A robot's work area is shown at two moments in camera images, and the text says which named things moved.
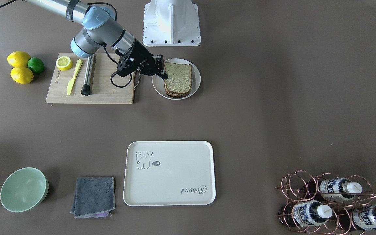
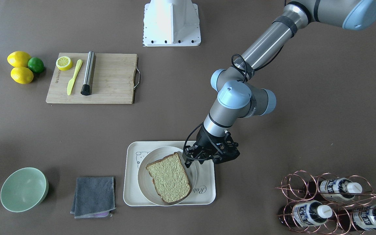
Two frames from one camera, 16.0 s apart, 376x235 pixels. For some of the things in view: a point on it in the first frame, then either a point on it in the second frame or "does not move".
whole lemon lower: x=22 y=75 does not move
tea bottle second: x=305 y=213 does not move
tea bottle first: x=338 y=188 does not move
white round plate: x=158 y=81 -> x=144 y=179
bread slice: x=180 y=75 -> x=169 y=177
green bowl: x=24 y=190 does not move
